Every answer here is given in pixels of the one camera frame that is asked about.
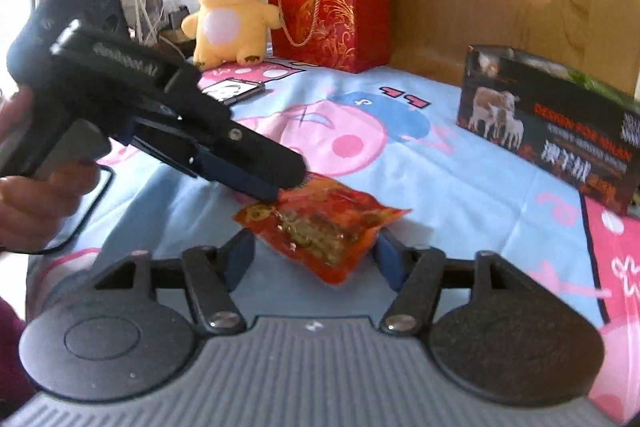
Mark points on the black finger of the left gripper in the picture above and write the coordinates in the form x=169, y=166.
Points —
x=249, y=163

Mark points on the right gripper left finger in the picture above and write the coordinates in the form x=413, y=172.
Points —
x=211, y=274

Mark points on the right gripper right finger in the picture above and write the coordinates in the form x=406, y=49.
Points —
x=416, y=277

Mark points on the orange red snack packet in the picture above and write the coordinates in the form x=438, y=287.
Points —
x=324, y=225

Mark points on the black sheep print box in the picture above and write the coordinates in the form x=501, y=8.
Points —
x=528, y=105

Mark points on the bright green candy bag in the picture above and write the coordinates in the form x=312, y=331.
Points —
x=601, y=88

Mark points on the magenta sleeve forearm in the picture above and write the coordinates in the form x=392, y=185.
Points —
x=15, y=387

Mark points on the person's left hand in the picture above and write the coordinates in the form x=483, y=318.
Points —
x=33, y=212

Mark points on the black smartphone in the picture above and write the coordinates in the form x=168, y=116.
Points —
x=231, y=91

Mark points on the yellow plush duck toy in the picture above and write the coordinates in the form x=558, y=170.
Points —
x=230, y=31

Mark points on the cartoon pig bed sheet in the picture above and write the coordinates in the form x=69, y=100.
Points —
x=392, y=135

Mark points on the red gift bag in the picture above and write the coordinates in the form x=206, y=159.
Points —
x=347, y=35

